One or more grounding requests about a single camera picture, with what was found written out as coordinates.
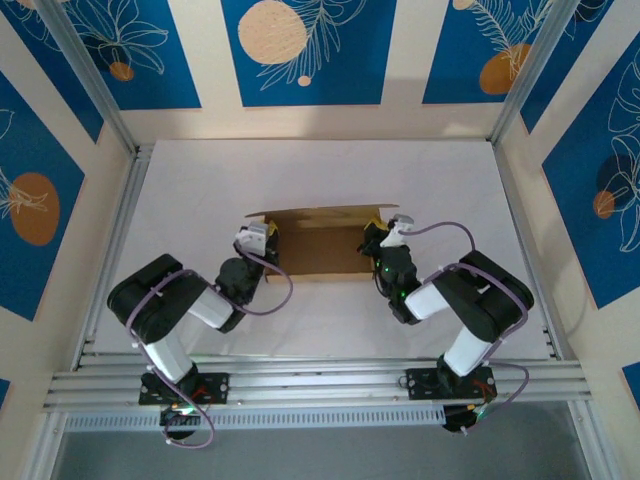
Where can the brown cardboard paper box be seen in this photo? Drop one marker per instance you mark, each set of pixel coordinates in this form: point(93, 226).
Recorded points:
point(320, 250)

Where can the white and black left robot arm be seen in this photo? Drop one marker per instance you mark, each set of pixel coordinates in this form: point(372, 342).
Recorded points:
point(155, 300)

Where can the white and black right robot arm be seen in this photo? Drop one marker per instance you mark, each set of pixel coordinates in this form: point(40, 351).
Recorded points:
point(490, 295)

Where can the black controller board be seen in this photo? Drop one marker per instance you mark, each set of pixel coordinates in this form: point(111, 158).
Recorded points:
point(180, 425)
point(455, 420)

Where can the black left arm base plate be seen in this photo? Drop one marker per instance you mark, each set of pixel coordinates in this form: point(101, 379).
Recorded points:
point(215, 387)

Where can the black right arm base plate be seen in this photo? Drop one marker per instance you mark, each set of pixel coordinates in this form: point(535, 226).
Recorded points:
point(420, 382)

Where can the aluminium side rail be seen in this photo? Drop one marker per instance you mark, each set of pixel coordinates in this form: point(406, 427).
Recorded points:
point(120, 225)
point(527, 250)

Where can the aluminium rail frame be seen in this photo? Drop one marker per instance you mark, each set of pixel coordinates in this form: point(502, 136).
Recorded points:
point(320, 380)

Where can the blue floral wall panel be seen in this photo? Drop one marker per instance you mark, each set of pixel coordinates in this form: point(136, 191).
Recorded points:
point(165, 75)
point(560, 75)
point(575, 225)
point(450, 50)
point(60, 85)
point(50, 260)
point(350, 75)

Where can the aluminium frame post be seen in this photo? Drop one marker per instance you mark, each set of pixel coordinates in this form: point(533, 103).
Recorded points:
point(91, 75)
point(531, 75)

